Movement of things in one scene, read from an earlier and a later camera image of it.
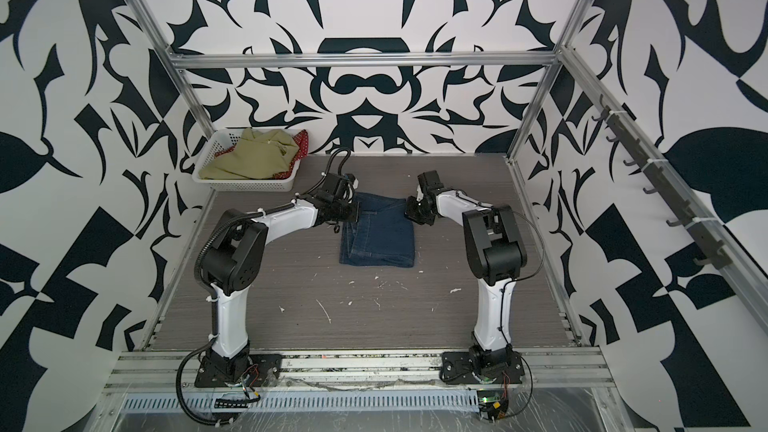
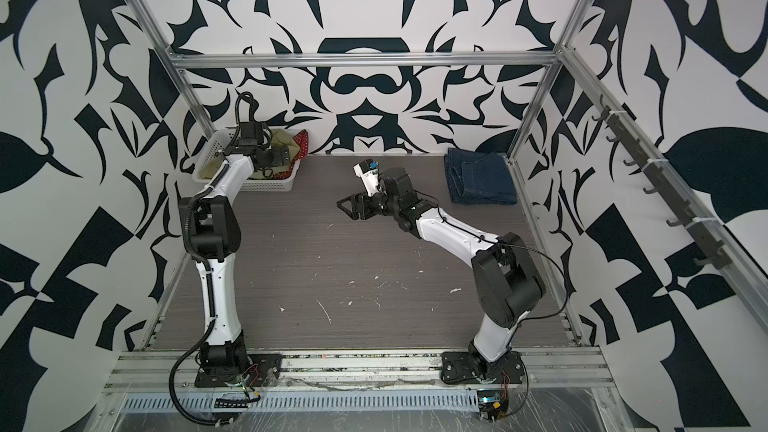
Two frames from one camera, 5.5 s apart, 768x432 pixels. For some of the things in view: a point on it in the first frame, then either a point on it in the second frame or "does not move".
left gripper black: x=356 y=214 → x=280 y=161
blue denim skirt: x=382 y=236 → x=479 y=177
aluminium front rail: x=544 y=372 does not move
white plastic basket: x=222 y=139 does not move
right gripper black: x=412 y=212 → x=361 y=199
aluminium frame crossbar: x=365 y=56 does not move
